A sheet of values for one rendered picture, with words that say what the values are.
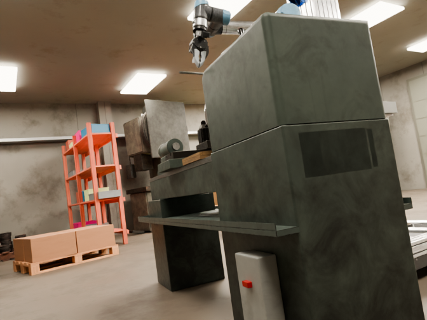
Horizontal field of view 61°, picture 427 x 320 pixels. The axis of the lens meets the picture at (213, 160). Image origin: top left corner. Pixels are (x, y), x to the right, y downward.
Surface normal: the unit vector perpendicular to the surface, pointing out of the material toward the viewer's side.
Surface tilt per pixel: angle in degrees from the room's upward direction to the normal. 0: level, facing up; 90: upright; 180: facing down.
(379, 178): 90
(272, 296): 90
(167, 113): 90
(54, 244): 90
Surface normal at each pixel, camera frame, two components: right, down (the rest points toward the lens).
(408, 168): -0.86, 0.07
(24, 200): 0.50, -0.14
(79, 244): 0.68, -0.16
